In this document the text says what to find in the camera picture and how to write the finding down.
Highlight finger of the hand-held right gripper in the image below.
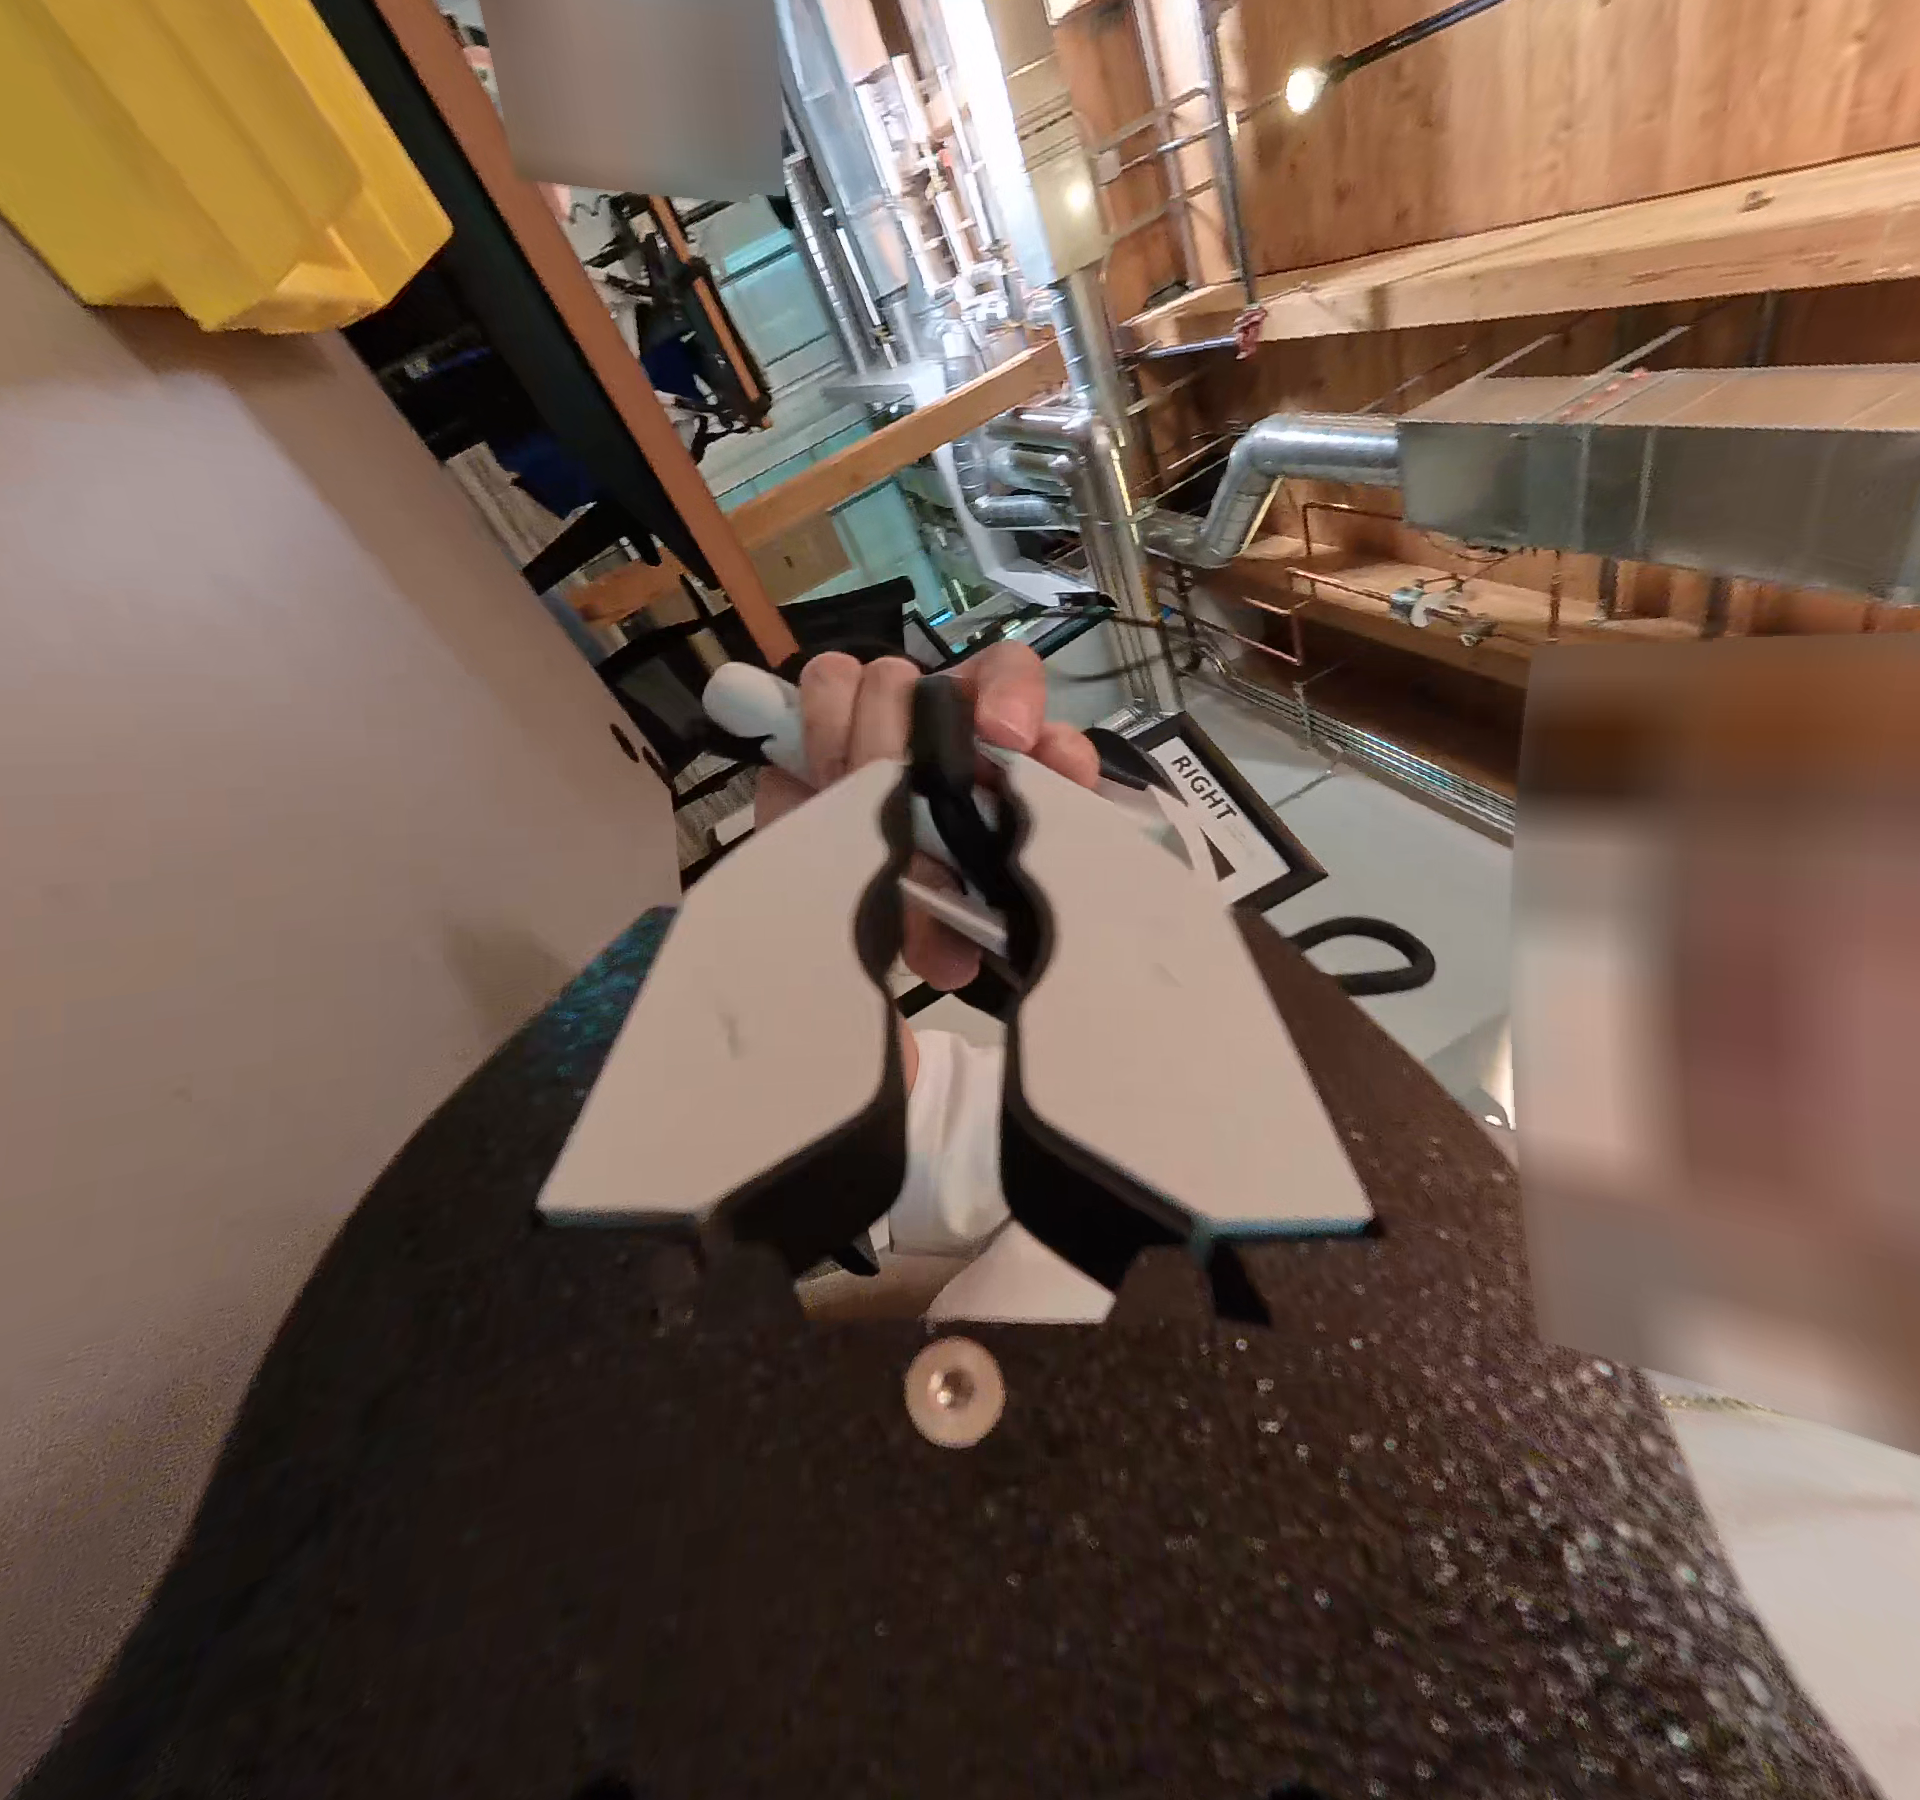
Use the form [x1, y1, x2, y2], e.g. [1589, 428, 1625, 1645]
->
[898, 884, 1016, 961]

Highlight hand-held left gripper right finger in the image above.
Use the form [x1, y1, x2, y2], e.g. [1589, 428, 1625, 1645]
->
[1001, 778, 1383, 1330]

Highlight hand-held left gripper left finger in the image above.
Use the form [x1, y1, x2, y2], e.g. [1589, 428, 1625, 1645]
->
[541, 761, 919, 1264]

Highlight black cord with tag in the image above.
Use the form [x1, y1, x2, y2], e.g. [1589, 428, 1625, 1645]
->
[880, 669, 1443, 1015]

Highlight yellow plastic bin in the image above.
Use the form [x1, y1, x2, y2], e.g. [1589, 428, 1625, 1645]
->
[0, 0, 456, 342]

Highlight person's right hand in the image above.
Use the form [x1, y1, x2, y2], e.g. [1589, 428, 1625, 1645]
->
[752, 639, 1107, 998]

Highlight framed marker poster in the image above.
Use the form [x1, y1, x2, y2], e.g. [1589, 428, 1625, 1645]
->
[1089, 724, 1330, 925]

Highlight grey desk with wooden edge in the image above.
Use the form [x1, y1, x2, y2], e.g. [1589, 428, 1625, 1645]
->
[301, 0, 800, 669]

